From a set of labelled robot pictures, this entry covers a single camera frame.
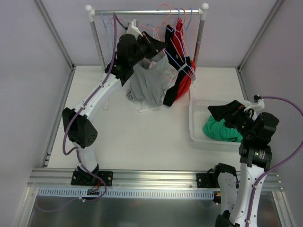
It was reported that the green tank top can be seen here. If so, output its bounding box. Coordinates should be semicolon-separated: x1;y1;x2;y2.
203;115;243;143

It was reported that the grey tank top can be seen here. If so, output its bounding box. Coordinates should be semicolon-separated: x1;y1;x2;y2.
125;52;173;109

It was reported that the light blue wire hanger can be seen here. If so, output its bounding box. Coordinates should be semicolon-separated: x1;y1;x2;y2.
101;10;114;60

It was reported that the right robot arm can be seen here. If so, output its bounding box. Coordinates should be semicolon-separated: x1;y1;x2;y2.
208;100;279;227

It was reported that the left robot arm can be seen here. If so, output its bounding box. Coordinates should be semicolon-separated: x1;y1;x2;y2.
62;32;166;186

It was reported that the white tank top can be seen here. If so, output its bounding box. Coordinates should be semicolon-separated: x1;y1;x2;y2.
135;61;180;114

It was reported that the black tank top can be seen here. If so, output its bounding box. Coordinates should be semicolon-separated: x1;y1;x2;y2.
163;25;181;107

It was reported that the red tank top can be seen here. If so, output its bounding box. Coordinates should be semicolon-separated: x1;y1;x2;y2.
172;18;196;101

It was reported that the white plastic basket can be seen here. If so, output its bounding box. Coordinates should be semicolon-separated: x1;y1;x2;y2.
189;97;242;147

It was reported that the white clothes rack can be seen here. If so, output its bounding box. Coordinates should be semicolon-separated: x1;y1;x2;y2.
84;2;209;110

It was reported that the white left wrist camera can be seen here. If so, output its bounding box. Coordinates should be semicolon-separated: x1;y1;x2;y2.
126;19;143;39

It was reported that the aluminium frame post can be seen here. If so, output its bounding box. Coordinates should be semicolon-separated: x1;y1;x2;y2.
33;0;74;70

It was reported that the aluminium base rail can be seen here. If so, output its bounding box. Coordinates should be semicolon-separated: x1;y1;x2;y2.
27;168;284;191

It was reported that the white slotted cable duct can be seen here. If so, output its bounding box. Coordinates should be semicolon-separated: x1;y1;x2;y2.
37;187;214;200

